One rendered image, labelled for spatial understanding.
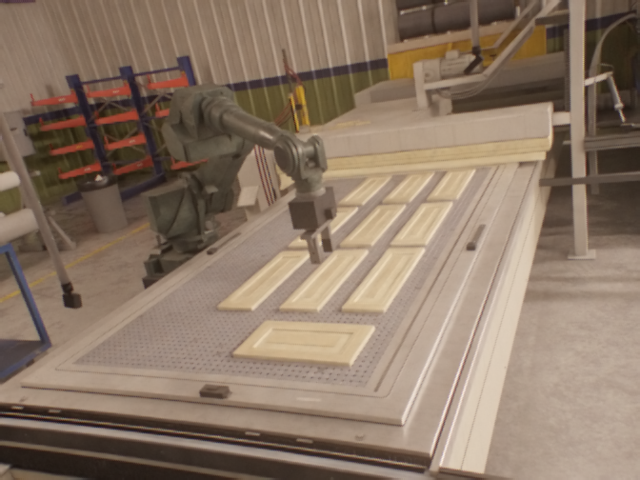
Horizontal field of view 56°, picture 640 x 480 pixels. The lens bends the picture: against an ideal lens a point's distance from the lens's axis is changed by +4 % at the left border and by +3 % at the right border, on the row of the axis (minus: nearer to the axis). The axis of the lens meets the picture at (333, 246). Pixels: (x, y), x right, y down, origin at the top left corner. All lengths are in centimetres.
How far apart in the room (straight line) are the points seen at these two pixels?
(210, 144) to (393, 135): 172
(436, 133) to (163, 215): 208
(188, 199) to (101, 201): 416
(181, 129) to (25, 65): 849
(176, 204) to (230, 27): 623
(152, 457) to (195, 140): 180
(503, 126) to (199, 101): 218
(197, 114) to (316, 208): 106
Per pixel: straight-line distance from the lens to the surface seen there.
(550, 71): 660
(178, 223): 422
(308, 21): 948
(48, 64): 1216
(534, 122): 440
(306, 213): 259
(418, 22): 808
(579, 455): 304
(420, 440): 178
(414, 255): 287
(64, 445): 247
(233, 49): 1015
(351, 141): 474
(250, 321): 258
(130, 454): 226
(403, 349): 214
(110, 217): 834
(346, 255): 303
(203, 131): 338
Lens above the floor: 197
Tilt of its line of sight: 20 degrees down
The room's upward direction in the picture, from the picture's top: 11 degrees counter-clockwise
